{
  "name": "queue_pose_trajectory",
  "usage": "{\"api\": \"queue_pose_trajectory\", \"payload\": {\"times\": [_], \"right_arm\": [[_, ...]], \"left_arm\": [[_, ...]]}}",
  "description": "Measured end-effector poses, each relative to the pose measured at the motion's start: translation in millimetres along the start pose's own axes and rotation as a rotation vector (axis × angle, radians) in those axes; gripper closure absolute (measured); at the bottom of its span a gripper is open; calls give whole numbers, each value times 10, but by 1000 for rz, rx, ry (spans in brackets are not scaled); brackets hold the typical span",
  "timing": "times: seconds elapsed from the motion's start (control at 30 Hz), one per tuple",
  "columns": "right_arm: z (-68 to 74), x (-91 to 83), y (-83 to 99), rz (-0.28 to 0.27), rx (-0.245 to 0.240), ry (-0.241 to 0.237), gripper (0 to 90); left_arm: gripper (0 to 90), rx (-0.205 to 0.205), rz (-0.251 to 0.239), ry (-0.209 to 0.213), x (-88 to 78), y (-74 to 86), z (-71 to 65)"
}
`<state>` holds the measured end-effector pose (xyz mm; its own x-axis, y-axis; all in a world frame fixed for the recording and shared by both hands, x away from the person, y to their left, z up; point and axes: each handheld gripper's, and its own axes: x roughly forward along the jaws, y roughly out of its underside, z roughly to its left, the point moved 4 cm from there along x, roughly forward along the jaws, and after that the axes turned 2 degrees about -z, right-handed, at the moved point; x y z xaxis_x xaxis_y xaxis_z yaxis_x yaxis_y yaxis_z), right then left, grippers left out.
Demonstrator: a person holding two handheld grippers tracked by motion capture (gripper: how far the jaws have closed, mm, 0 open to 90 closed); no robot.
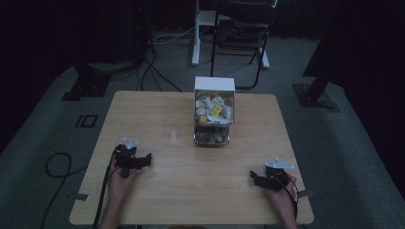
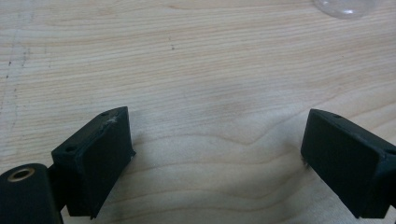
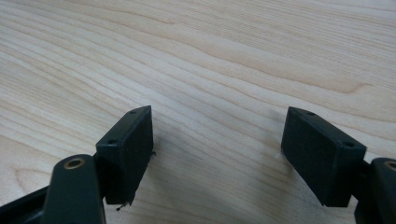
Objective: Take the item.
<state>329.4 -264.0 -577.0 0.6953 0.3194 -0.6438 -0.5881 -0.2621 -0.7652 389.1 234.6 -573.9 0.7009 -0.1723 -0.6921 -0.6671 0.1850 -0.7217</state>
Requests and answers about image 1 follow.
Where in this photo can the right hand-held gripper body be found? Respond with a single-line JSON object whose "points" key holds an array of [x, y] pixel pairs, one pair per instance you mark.
{"points": [[276, 178]]}

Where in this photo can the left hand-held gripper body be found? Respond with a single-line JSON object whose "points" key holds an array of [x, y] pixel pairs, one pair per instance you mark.
{"points": [[126, 158]]}

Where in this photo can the person's right hand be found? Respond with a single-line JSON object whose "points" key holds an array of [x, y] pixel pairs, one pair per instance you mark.
{"points": [[282, 197]]}

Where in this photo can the person's left hand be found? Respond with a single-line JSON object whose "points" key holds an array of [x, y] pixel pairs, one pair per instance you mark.
{"points": [[119, 184]]}

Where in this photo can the small clear plastic cup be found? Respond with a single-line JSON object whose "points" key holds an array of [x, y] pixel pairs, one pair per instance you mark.
{"points": [[173, 135]]}

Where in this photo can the grey tape piece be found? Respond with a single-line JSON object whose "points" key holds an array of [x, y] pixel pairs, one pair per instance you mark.
{"points": [[305, 193]]}

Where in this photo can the pile of dark brown packets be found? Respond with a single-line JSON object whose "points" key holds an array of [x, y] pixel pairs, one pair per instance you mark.
{"points": [[211, 135]]}

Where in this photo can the pile of white yellow sachets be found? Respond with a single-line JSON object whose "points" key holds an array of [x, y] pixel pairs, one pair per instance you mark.
{"points": [[214, 109]]}

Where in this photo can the black stand base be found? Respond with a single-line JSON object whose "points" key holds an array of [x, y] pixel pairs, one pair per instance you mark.
{"points": [[87, 85], [315, 95]]}

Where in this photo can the clear dispenser box white top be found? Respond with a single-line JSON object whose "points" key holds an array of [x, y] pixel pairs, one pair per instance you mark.
{"points": [[214, 84]]}

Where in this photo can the white desk foot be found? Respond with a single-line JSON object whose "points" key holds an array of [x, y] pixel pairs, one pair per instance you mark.
{"points": [[265, 59]]}

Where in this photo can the dark computer tower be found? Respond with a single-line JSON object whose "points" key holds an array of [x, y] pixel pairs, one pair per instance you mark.
{"points": [[124, 28]]}

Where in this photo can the white desk leg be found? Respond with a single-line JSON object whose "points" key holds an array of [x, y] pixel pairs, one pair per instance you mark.
{"points": [[199, 35]]}

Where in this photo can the black folding chair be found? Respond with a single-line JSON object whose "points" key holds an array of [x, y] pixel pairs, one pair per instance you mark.
{"points": [[242, 31]]}

